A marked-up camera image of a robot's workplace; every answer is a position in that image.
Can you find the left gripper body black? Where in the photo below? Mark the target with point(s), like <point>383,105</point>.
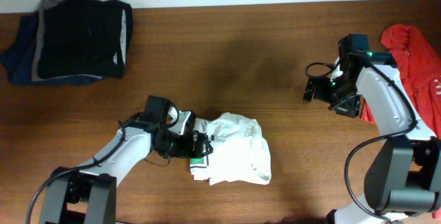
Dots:
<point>174,143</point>

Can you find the black folded garment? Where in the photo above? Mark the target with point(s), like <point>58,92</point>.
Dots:
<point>86,37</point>

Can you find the red hooded garment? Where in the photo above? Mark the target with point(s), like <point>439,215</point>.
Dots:
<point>417,75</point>

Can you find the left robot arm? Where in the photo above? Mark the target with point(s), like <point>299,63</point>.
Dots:
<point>87,193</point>

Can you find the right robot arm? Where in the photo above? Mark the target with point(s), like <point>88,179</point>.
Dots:
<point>404,178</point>

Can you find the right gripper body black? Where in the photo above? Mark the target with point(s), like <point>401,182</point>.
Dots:
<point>342,98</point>

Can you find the white t-shirt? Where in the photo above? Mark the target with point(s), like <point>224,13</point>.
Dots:
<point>240,152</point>

